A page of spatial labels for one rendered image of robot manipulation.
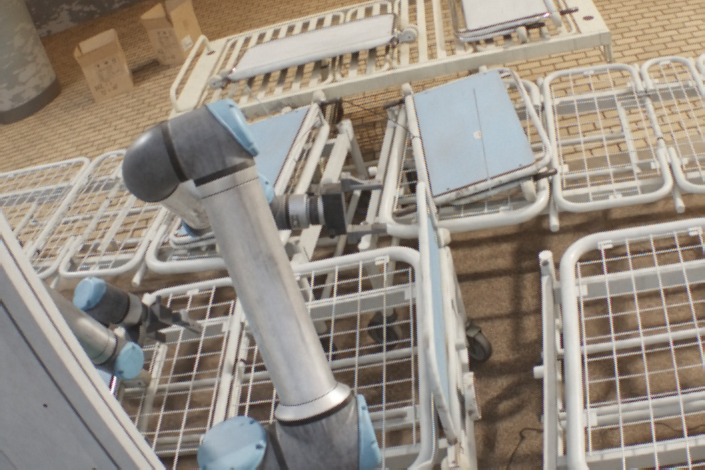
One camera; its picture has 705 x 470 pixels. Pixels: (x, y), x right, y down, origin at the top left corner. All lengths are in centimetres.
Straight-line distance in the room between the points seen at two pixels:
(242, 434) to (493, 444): 111
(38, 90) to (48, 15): 221
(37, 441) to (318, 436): 51
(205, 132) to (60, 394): 52
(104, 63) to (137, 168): 439
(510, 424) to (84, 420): 154
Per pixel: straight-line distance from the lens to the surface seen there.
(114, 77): 585
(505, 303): 288
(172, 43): 587
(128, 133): 517
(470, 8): 350
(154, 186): 145
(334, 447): 148
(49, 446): 137
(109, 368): 184
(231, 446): 151
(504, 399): 256
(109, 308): 196
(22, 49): 632
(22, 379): 125
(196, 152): 140
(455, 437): 179
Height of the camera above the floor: 193
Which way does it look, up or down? 33 degrees down
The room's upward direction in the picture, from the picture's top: 18 degrees counter-clockwise
